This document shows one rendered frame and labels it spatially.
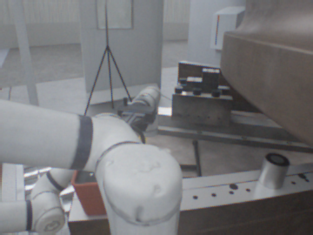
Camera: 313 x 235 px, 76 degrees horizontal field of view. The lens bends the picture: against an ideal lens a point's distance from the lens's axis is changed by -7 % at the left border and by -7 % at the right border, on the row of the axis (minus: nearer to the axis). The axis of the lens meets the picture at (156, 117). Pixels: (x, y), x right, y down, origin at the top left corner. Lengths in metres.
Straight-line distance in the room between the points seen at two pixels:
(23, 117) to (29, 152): 0.05
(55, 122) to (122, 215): 0.16
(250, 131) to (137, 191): 1.64
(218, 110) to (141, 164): 1.42
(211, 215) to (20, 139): 0.56
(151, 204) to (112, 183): 0.04
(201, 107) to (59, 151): 1.38
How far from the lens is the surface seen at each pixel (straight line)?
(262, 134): 1.84
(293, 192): 0.83
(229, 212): 0.73
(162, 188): 0.21
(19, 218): 0.96
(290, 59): 0.81
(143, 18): 3.64
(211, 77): 1.67
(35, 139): 0.31
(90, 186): 0.56
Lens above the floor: 1.17
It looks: 24 degrees down
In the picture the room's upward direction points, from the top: 1 degrees clockwise
